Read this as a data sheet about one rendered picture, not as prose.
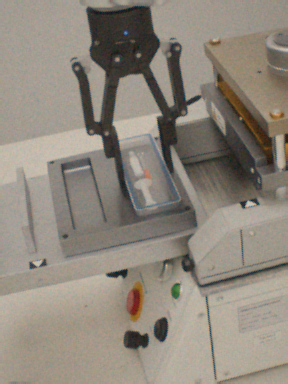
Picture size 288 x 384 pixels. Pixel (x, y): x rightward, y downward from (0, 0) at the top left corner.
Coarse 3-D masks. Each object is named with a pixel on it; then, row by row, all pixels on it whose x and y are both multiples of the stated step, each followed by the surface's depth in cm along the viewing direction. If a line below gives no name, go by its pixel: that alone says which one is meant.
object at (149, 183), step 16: (128, 144) 100; (144, 144) 100; (128, 160) 97; (144, 160) 96; (160, 160) 95; (128, 176) 93; (144, 176) 93; (160, 176) 92; (144, 192) 89; (160, 192) 89; (176, 192) 88
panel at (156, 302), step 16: (128, 272) 111; (144, 272) 104; (176, 272) 92; (128, 288) 110; (144, 288) 103; (160, 288) 97; (192, 288) 87; (144, 304) 102; (160, 304) 96; (176, 304) 90; (144, 320) 101; (176, 320) 90; (144, 352) 99; (160, 352) 93; (144, 368) 98
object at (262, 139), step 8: (224, 88) 99; (224, 96) 99; (232, 96) 97; (232, 104) 95; (240, 104) 94; (240, 112) 92; (248, 112) 92; (248, 120) 90; (256, 120) 90; (248, 128) 90; (256, 128) 88; (256, 136) 87; (264, 136) 86; (264, 144) 85; (264, 152) 85; (272, 160) 85
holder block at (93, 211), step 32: (64, 160) 102; (96, 160) 100; (64, 192) 95; (96, 192) 96; (64, 224) 88; (96, 224) 90; (128, 224) 86; (160, 224) 87; (192, 224) 88; (64, 256) 87
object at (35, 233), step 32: (0, 192) 102; (32, 192) 101; (192, 192) 95; (0, 224) 95; (32, 224) 93; (0, 256) 89; (32, 256) 88; (96, 256) 86; (128, 256) 87; (160, 256) 88; (0, 288) 86; (32, 288) 87
